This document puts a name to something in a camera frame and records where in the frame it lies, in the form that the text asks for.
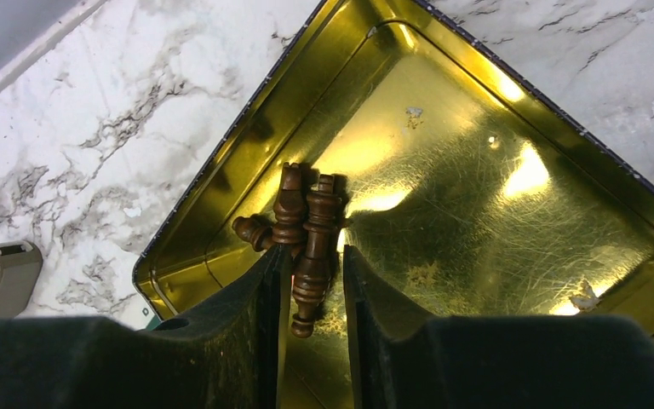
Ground dark king piece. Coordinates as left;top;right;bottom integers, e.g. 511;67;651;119
291;174;341;338

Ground dark rook piece lying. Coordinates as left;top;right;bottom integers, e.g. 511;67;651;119
272;163;307;258

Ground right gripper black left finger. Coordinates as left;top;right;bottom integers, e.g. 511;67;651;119
0;246;291;408

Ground gold tin with dark pieces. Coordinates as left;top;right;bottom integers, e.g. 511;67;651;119
132;0;654;409

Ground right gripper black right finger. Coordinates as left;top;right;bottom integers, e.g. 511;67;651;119
342;245;654;408

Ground small grey tan clip device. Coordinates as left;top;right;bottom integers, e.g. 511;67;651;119
0;240;43;319

